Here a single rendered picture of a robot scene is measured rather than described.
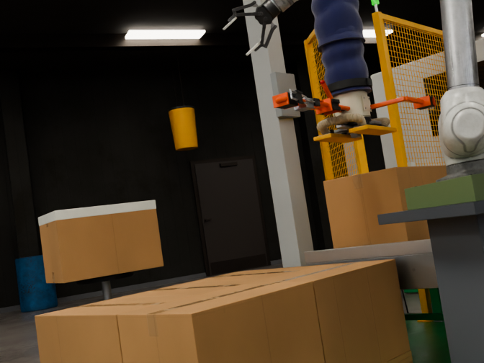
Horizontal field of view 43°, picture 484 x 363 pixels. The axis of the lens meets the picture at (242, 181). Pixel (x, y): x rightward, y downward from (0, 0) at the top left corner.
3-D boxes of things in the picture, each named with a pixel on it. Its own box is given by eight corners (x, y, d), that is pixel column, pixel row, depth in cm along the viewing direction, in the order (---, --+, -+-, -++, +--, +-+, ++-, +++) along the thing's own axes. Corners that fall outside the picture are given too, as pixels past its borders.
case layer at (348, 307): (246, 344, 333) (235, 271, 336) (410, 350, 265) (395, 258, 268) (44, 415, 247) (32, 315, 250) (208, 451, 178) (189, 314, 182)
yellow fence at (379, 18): (488, 290, 485) (443, 35, 501) (500, 290, 478) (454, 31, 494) (417, 322, 400) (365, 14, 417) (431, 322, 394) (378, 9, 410)
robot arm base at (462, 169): (517, 170, 216) (514, 155, 216) (466, 177, 209) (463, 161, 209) (482, 177, 233) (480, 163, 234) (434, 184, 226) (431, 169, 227)
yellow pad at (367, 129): (379, 135, 310) (377, 126, 311) (397, 131, 304) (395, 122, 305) (348, 132, 283) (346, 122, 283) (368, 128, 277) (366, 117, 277)
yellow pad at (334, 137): (345, 142, 322) (343, 134, 322) (362, 139, 316) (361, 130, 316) (313, 141, 294) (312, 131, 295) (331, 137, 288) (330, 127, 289)
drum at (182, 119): (204, 145, 1068) (198, 104, 1074) (178, 148, 1048) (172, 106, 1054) (195, 150, 1110) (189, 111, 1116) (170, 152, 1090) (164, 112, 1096)
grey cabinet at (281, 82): (295, 118, 419) (288, 75, 422) (301, 116, 416) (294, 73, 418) (276, 117, 405) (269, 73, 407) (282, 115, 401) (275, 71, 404)
